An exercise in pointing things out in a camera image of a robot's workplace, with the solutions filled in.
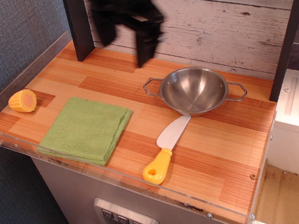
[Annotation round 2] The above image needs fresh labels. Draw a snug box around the dark wooden post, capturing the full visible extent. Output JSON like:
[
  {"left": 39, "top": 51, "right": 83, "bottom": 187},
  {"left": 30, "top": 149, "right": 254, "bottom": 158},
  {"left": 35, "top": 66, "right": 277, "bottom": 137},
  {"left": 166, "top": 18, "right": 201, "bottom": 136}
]
[
  {"left": 62, "top": 0, "right": 94, "bottom": 62},
  {"left": 269, "top": 0, "right": 299, "bottom": 102}
]

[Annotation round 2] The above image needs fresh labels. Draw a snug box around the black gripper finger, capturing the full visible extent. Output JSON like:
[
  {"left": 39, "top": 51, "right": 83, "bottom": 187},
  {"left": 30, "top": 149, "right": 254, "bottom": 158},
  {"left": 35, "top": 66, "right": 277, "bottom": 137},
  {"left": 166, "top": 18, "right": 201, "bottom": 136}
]
[
  {"left": 136, "top": 26, "right": 162, "bottom": 67},
  {"left": 93, "top": 12, "right": 118, "bottom": 46}
]

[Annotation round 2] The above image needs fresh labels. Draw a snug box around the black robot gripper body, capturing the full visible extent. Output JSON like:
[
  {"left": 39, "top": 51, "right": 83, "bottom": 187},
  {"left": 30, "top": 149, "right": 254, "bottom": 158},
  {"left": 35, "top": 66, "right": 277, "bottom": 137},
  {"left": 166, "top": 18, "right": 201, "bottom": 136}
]
[{"left": 88, "top": 0, "right": 167, "bottom": 44}]

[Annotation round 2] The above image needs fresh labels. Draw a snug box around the yellow toy corn cob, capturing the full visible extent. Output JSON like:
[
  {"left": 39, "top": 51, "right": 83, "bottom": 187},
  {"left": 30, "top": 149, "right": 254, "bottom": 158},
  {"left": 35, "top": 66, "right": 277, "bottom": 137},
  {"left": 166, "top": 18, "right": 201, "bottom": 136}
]
[{"left": 8, "top": 89, "right": 37, "bottom": 113}]

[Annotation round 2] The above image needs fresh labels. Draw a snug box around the clear acrylic front guard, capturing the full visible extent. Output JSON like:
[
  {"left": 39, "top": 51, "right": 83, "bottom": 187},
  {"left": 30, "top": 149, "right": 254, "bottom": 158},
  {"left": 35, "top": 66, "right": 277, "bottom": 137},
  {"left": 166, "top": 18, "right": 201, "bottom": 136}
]
[{"left": 0, "top": 98, "right": 276, "bottom": 224}]

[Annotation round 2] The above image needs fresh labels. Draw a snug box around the dark wooden right post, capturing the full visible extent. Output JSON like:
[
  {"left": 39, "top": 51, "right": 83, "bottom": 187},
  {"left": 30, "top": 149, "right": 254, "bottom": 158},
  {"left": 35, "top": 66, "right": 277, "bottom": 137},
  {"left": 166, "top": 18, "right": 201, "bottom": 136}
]
[{"left": 269, "top": 0, "right": 299, "bottom": 102}]

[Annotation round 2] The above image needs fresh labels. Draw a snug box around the dark wooden left post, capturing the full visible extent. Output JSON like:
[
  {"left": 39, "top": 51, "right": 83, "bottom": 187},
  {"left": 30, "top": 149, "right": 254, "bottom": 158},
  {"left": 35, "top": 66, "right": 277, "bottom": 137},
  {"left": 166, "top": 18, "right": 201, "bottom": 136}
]
[{"left": 62, "top": 0, "right": 94, "bottom": 62}]

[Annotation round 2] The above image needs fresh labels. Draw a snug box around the green folded cloth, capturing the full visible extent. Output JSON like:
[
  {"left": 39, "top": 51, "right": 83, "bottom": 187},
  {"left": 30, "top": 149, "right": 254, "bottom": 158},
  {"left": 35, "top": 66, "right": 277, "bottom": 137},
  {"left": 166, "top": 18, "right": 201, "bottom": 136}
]
[{"left": 37, "top": 97, "right": 131, "bottom": 166}]

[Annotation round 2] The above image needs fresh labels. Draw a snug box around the yellow handled toy knife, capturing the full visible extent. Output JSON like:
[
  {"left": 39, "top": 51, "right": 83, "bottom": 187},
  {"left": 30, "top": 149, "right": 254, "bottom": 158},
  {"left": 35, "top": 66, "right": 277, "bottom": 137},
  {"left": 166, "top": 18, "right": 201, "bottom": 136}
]
[{"left": 143, "top": 115, "right": 191, "bottom": 185}]

